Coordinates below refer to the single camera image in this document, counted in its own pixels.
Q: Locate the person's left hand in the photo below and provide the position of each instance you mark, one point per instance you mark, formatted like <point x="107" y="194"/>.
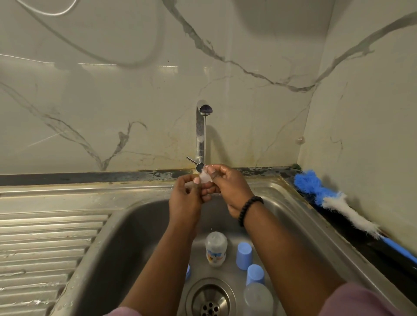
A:
<point x="186" y="203"/>

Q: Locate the person's right hand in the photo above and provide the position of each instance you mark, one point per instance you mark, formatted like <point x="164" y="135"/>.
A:
<point x="231" y="189"/>

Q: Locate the clear silicone teat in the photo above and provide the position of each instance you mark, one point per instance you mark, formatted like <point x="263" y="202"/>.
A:
<point x="206" y="176"/>

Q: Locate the cartoon print baby bottle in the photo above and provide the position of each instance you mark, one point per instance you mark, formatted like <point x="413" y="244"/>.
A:
<point x="216" y="251"/>

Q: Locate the blue cylindrical bottle cap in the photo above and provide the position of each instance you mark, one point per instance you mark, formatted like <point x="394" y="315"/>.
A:
<point x="244" y="256"/>
<point x="255" y="274"/>

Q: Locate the blue and white bottle brush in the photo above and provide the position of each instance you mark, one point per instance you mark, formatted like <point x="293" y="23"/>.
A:
<point x="309" y="183"/>

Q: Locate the translucent bottle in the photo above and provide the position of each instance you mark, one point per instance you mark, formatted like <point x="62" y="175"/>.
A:
<point x="258" y="301"/>

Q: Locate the person's right forearm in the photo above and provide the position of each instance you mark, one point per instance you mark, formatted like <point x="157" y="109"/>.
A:
<point x="293" y="267"/>

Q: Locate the person's left forearm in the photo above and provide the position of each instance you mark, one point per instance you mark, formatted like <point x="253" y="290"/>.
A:
<point x="163" y="270"/>

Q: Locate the chrome sink faucet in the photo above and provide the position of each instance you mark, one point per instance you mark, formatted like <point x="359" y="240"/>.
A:
<point x="200" y="133"/>

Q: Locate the metal sink drain strainer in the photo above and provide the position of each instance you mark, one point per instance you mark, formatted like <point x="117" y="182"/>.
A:
<point x="212" y="299"/>

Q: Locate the pink shirt sleeve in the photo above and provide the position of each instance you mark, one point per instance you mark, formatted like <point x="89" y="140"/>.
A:
<point x="124" y="312"/>
<point x="361" y="301"/>

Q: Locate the stainless steel sink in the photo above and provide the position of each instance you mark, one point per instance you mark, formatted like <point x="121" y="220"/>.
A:
<point x="52" y="241"/>

